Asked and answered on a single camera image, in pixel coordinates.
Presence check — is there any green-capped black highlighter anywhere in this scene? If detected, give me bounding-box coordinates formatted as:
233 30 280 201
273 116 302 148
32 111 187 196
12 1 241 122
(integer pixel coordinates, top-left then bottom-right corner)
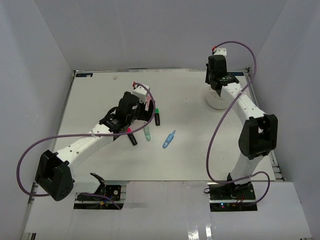
154 108 161 126

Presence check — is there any pink highlighter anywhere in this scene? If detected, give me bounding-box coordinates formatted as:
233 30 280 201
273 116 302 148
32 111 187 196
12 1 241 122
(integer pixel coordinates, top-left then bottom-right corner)
145 95 151 111

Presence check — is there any pink-capped black highlighter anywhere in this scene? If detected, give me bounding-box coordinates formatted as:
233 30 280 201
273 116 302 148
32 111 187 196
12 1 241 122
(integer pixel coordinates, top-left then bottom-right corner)
127 127 138 146

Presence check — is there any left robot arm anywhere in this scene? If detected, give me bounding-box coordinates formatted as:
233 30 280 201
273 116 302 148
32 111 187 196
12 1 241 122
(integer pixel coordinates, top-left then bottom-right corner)
35 86 154 201

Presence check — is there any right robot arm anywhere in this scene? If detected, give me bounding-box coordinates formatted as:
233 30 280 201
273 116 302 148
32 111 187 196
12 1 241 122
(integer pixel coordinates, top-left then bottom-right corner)
205 54 278 200

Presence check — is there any light green highlighter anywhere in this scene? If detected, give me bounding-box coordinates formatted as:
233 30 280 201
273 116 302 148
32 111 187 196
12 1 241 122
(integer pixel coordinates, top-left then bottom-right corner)
143 126 151 142

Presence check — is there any blue highlighter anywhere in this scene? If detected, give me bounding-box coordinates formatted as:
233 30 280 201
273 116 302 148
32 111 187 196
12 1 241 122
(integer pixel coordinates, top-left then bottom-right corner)
162 130 176 149

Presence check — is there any white round divided container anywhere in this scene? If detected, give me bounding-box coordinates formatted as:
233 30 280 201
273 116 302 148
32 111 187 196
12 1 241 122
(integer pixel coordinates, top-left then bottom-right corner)
206 89 230 110

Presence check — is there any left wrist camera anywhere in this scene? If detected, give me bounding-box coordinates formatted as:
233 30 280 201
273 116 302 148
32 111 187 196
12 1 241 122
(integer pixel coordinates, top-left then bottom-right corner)
132 82 150 104

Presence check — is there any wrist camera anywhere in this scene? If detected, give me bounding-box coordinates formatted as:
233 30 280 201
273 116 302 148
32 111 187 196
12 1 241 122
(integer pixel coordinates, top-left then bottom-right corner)
212 46 227 57
132 82 150 104

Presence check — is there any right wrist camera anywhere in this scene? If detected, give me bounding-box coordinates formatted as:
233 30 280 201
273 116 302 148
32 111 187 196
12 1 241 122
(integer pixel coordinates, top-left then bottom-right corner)
212 46 227 57

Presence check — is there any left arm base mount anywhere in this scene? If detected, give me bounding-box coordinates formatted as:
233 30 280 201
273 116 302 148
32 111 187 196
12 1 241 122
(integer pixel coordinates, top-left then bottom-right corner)
73 172 126 210

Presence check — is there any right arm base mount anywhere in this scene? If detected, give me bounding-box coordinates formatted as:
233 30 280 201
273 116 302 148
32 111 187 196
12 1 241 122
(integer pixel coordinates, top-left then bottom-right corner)
203 182 258 213

